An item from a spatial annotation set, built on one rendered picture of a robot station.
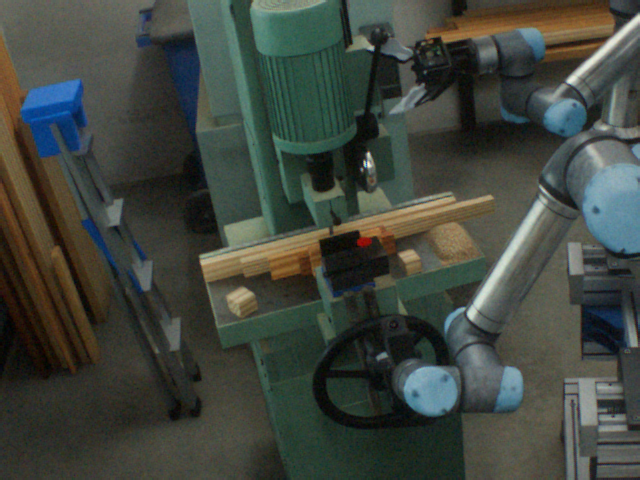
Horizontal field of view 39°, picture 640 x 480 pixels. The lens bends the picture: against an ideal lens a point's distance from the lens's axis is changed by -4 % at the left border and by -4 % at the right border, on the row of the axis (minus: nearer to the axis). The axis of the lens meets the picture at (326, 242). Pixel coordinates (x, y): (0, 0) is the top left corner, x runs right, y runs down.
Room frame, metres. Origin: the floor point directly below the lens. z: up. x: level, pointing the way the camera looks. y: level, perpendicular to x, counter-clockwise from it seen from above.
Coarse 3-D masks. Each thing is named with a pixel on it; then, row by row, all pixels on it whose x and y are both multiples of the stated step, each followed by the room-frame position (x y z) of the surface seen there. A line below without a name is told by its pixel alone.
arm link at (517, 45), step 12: (492, 36) 1.72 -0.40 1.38; (504, 36) 1.71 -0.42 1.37; (516, 36) 1.71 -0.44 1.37; (528, 36) 1.71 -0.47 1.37; (540, 36) 1.71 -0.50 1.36; (504, 48) 1.69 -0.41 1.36; (516, 48) 1.69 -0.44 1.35; (528, 48) 1.69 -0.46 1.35; (540, 48) 1.70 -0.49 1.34; (504, 60) 1.68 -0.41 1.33; (516, 60) 1.69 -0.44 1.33; (528, 60) 1.69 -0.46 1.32; (540, 60) 1.71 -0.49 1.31; (504, 72) 1.70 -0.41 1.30; (516, 72) 1.69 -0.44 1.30; (528, 72) 1.69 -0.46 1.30
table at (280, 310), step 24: (408, 240) 1.76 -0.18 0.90; (432, 264) 1.65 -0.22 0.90; (456, 264) 1.63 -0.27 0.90; (480, 264) 1.64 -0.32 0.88; (216, 288) 1.69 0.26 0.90; (264, 288) 1.66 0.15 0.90; (288, 288) 1.65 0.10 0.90; (312, 288) 1.63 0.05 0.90; (408, 288) 1.61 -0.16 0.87; (432, 288) 1.62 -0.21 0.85; (216, 312) 1.60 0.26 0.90; (264, 312) 1.58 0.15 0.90; (288, 312) 1.57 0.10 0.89; (312, 312) 1.58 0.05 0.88; (240, 336) 1.56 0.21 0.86; (264, 336) 1.56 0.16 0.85; (336, 336) 1.49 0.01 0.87
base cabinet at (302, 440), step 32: (256, 352) 1.80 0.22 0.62; (288, 384) 1.57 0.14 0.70; (352, 384) 1.59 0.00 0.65; (288, 416) 1.57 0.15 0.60; (320, 416) 1.57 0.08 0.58; (288, 448) 1.56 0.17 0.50; (320, 448) 1.57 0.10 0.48; (352, 448) 1.58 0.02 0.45; (384, 448) 1.60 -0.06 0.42; (416, 448) 1.61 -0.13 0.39; (448, 448) 1.62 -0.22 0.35
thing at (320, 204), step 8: (304, 176) 1.82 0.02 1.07; (304, 184) 1.80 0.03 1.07; (336, 184) 1.76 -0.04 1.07; (304, 192) 1.82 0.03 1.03; (312, 192) 1.75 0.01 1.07; (320, 192) 1.74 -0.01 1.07; (328, 192) 1.74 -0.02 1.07; (336, 192) 1.73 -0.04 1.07; (312, 200) 1.72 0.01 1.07; (320, 200) 1.71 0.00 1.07; (328, 200) 1.71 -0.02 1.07; (336, 200) 1.71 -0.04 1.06; (344, 200) 1.71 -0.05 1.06; (312, 208) 1.74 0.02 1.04; (320, 208) 1.71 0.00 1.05; (328, 208) 1.71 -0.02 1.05; (336, 208) 1.71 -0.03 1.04; (344, 208) 1.71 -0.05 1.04; (320, 216) 1.71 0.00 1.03; (328, 216) 1.71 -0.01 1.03; (344, 216) 1.71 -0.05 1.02; (320, 224) 1.71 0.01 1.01; (328, 224) 1.71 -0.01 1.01
